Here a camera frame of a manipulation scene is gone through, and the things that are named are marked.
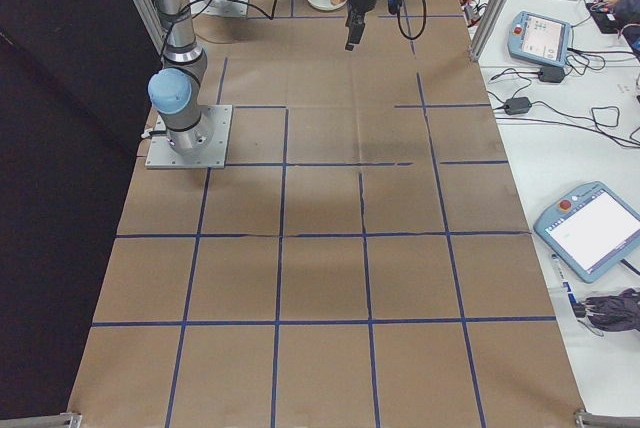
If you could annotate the black orange USB hub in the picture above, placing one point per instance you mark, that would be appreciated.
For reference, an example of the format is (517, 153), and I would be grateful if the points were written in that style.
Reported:
(472, 12)

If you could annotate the black power adapter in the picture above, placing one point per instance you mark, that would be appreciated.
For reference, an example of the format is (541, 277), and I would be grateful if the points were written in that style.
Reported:
(518, 105)
(551, 74)

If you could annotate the blue grey teach pendant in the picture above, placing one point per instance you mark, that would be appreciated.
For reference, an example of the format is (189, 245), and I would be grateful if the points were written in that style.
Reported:
(540, 38)
(590, 228)

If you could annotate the white side desk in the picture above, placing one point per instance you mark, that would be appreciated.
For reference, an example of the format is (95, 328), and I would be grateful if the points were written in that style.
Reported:
(550, 158)

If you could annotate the black electronics box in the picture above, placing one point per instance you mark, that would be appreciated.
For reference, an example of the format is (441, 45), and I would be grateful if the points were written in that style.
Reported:
(607, 20)

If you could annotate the person dark clothing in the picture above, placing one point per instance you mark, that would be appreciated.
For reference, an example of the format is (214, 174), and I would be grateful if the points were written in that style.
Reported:
(632, 18)

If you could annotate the white blue pen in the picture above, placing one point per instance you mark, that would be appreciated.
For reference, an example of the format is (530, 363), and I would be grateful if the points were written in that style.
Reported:
(560, 268)

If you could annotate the black folded umbrella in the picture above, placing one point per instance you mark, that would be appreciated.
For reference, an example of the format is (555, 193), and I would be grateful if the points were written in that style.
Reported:
(615, 308)

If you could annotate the black frame cover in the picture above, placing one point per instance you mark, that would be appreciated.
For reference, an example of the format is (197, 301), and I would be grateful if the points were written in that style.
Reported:
(50, 148)

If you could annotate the aluminium table rail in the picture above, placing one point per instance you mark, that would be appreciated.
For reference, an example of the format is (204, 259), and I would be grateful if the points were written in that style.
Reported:
(605, 420)
(50, 420)

